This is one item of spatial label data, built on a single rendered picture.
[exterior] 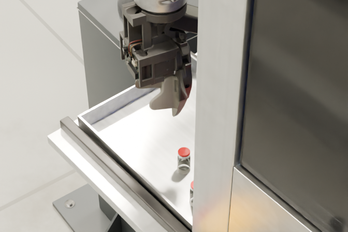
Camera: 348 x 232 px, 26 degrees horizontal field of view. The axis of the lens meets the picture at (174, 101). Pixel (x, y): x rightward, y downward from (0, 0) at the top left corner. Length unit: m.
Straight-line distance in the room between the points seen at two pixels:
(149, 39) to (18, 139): 1.58
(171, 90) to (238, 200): 0.30
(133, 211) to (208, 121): 0.42
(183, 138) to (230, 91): 0.56
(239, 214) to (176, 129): 0.47
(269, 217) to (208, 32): 0.22
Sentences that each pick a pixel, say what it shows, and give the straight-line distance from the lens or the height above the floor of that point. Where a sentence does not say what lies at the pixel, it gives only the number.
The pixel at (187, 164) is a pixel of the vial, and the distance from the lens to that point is 1.25.
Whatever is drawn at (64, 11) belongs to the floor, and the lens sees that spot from 3.10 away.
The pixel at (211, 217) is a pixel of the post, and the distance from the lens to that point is 0.95.
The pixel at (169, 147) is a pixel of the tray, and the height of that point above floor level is 0.88.
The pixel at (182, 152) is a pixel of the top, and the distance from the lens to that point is 1.24.
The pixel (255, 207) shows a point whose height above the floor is 1.18.
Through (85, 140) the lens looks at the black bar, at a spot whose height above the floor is 0.90.
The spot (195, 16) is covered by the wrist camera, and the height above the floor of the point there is 1.19.
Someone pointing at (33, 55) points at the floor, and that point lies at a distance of 2.90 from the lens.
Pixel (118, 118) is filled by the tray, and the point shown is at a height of 0.88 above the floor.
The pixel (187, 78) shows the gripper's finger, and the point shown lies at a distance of 1.09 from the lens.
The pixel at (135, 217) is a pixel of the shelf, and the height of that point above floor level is 0.88.
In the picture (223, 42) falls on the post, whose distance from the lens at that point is 0.74.
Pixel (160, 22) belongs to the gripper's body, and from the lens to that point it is 1.02.
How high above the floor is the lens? 1.84
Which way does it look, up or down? 44 degrees down
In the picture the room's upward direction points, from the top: straight up
